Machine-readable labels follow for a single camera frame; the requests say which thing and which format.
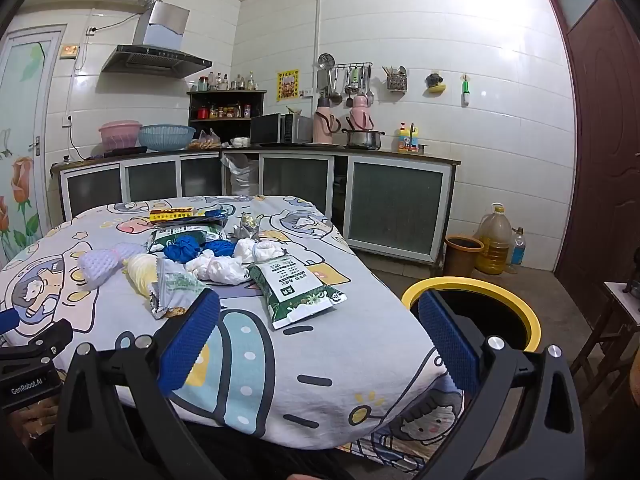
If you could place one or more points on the brown wooden door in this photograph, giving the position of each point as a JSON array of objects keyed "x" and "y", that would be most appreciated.
[{"x": 605, "y": 150}]

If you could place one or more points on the yellow wall soap holder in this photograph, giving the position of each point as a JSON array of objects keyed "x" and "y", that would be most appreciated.
[{"x": 436, "y": 85}]

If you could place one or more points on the pink thermos flask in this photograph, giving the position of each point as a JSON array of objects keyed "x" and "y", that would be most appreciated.
[
  {"x": 359, "y": 112},
  {"x": 325, "y": 122}
]

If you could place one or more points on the steel range hood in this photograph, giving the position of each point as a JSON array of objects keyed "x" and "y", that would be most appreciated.
[{"x": 155, "y": 55}]

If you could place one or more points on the brown plastic bin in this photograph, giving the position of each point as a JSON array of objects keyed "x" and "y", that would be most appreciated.
[{"x": 462, "y": 260}]

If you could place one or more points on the green snack packet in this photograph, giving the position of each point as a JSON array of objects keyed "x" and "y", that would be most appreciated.
[
  {"x": 295, "y": 290},
  {"x": 185, "y": 232}
]

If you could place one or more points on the crumpled blue plastic ball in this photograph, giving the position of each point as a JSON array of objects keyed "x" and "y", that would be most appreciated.
[
  {"x": 182, "y": 250},
  {"x": 219, "y": 248}
]

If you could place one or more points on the black kitchen shelf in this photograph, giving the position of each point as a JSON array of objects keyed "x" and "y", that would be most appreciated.
[{"x": 255, "y": 105}]

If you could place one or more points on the silver microwave oven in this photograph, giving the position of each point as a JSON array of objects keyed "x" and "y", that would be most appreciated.
[{"x": 280, "y": 129}]

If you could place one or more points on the green hanging brush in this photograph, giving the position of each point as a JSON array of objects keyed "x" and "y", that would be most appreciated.
[{"x": 465, "y": 91}]

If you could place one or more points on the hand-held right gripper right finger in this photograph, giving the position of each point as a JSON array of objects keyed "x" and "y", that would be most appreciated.
[{"x": 447, "y": 340}]

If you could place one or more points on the glass-door kitchen cabinet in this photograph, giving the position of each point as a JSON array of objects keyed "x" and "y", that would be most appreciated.
[{"x": 395, "y": 205}]

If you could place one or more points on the row of spice jars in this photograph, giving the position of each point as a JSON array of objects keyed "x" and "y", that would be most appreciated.
[{"x": 225, "y": 111}]

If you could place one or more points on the blue plastic basket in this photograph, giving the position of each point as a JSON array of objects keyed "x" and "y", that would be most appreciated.
[{"x": 166, "y": 137}]

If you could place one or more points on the dark blue plastic bag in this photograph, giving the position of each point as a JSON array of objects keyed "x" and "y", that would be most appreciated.
[{"x": 216, "y": 213}]

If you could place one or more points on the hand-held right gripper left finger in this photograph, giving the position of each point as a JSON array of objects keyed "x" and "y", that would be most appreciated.
[{"x": 190, "y": 340}]

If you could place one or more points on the yellow cardboard box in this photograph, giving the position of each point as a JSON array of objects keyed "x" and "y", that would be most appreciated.
[{"x": 172, "y": 215}]

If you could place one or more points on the yellow detergent bottle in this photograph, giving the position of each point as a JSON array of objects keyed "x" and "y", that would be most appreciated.
[{"x": 406, "y": 140}]

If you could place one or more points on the large cooking oil jug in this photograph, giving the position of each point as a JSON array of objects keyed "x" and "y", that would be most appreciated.
[{"x": 493, "y": 245}]

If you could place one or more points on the pink plastic basin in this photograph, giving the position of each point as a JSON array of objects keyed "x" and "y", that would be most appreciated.
[{"x": 120, "y": 134}]

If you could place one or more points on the wooden stool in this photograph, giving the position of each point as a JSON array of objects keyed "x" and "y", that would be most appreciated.
[{"x": 620, "y": 305}]

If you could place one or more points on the yellow foam fruit net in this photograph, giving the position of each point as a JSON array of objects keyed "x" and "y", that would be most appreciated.
[{"x": 141, "y": 270}]

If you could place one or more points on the white plastic sack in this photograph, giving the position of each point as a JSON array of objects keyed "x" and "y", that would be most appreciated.
[{"x": 240, "y": 175}]

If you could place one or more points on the small crumpled white tissue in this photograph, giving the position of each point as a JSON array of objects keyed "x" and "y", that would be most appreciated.
[
  {"x": 270, "y": 251},
  {"x": 246, "y": 250}
]

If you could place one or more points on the silver exhaust duct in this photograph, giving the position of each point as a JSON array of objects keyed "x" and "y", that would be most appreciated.
[{"x": 100, "y": 2}]

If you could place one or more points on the crumpled silver wrapper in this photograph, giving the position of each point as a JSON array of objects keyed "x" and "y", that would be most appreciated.
[{"x": 247, "y": 225}]

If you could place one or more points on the wall chopstick holder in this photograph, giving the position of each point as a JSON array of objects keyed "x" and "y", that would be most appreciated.
[{"x": 395, "y": 81}]

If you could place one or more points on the orange wall switch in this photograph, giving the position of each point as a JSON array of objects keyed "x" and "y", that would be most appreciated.
[{"x": 69, "y": 51}]

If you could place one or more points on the cartoon printed tablecloth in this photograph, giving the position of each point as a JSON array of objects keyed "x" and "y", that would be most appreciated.
[{"x": 300, "y": 350}]

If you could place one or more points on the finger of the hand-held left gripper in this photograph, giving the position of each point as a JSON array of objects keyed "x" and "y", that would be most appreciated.
[{"x": 7, "y": 321}]

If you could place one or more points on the grey green-printed snack wrapper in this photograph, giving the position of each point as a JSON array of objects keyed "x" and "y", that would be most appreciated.
[{"x": 175, "y": 285}]

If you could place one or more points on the blue plastic bottle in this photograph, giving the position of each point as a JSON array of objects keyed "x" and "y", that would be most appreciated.
[{"x": 518, "y": 250}]

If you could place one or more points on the flower printed glass door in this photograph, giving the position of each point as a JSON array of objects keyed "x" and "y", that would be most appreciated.
[{"x": 25, "y": 135}]

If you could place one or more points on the clear bag of food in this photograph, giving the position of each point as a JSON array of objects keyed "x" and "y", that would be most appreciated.
[{"x": 205, "y": 141}]

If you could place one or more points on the yellow-rimmed black trash bin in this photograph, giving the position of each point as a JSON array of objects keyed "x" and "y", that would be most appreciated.
[{"x": 475, "y": 283}]

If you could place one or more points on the yellow wall poster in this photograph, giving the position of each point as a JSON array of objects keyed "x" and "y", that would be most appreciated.
[{"x": 288, "y": 85}]

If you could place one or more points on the row of condiment bottles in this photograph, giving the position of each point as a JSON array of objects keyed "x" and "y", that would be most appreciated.
[{"x": 227, "y": 82}]

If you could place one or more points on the large white tissue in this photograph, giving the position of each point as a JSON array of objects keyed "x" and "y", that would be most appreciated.
[{"x": 217, "y": 270}]

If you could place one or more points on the steel cooking pot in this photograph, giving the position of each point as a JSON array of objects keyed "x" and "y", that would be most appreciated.
[{"x": 363, "y": 140}]

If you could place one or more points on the hanging utensil rack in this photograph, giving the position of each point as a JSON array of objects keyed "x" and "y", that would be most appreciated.
[{"x": 350, "y": 80}]

